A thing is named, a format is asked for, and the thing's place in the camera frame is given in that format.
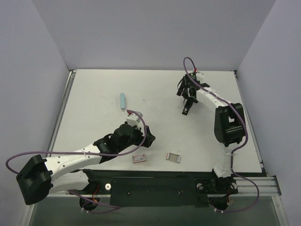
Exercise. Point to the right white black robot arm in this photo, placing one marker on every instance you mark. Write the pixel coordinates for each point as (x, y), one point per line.
(229, 121)

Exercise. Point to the red white staple box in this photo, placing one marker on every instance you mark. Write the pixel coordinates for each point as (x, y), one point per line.
(139, 158)

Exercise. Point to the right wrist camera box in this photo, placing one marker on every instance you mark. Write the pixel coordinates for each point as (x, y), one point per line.
(201, 76)

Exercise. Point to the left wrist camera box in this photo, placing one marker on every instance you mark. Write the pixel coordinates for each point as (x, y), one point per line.
(134, 120)

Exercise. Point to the open staple box tray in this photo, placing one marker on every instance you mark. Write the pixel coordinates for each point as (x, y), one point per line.
(173, 157)

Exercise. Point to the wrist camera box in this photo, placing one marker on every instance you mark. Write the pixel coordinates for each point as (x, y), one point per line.
(134, 120)
(201, 76)

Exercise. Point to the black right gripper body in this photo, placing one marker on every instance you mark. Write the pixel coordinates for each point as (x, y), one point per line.
(188, 98)

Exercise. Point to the light blue white stapler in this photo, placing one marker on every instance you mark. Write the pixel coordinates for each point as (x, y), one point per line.
(122, 101)

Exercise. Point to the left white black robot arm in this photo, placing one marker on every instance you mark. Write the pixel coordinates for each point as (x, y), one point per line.
(37, 178)

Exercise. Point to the aluminium frame rail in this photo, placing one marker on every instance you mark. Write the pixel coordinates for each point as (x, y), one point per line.
(268, 186)

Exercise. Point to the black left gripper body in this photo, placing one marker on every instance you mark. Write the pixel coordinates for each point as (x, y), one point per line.
(146, 137)

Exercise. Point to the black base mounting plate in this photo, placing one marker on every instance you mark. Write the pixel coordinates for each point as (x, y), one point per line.
(159, 188)

